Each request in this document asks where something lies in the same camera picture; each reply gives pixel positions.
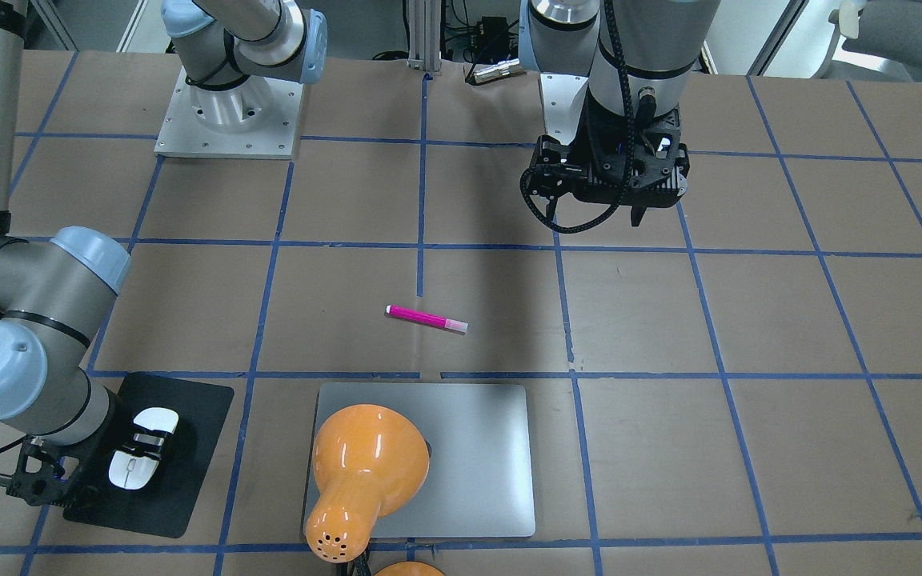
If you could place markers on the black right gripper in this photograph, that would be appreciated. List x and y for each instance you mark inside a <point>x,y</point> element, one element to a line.
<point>106,433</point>

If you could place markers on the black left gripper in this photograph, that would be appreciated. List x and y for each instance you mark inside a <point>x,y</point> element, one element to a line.
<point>599,137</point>

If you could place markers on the white computer mouse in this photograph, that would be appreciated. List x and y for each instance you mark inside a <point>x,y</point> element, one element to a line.
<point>135,462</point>

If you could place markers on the pink marker pen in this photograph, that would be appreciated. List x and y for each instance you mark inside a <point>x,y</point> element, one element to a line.
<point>426,319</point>

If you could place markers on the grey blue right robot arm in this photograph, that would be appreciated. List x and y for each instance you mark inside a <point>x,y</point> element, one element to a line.
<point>53,295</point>

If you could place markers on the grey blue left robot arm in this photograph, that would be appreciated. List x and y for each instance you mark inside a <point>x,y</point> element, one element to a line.
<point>613,56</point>

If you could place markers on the black mousepad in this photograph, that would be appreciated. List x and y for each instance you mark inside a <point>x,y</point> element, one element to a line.
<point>165,506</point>

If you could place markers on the orange desk lamp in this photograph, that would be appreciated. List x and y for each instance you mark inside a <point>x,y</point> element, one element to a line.
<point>367,462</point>

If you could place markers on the silver closed laptop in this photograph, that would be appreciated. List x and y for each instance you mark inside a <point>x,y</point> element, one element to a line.
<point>481,480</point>

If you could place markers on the grey office chair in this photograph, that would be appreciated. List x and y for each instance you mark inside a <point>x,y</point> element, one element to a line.
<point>890,30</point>

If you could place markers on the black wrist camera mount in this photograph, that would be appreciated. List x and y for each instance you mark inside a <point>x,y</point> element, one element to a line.
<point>47,474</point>

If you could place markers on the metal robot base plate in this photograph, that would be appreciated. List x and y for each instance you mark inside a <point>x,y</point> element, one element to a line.
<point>256,120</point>

